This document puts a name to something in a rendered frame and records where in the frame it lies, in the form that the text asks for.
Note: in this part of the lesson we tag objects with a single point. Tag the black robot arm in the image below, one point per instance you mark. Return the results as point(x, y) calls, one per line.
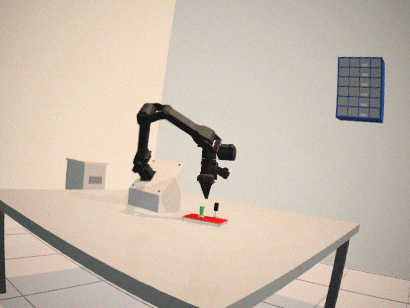
point(202, 135)

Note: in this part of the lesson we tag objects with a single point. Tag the red circuit board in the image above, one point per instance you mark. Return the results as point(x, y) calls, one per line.
point(212, 219)

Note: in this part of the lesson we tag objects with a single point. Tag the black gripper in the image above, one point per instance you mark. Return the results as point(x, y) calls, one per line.
point(205, 178)

